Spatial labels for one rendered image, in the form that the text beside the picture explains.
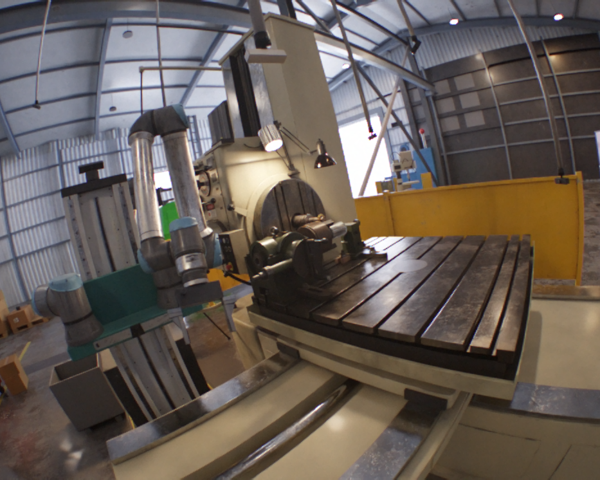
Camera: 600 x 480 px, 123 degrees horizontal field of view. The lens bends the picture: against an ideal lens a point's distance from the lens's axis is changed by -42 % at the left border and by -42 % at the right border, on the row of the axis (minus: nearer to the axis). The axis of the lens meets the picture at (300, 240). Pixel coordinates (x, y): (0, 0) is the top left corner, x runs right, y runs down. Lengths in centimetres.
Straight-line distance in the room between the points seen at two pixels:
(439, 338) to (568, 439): 78
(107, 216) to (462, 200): 322
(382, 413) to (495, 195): 266
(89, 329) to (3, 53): 1049
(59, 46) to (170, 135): 999
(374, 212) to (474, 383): 323
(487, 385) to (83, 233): 161
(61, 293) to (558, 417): 192
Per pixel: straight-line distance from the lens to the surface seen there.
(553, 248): 336
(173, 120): 118
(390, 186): 735
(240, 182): 172
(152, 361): 158
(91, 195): 145
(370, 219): 391
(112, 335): 125
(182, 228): 82
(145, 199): 102
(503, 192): 324
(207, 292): 79
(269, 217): 167
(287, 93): 219
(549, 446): 138
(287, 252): 129
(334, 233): 166
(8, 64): 1153
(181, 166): 117
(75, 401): 271
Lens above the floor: 149
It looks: 10 degrees down
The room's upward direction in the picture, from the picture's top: 12 degrees counter-clockwise
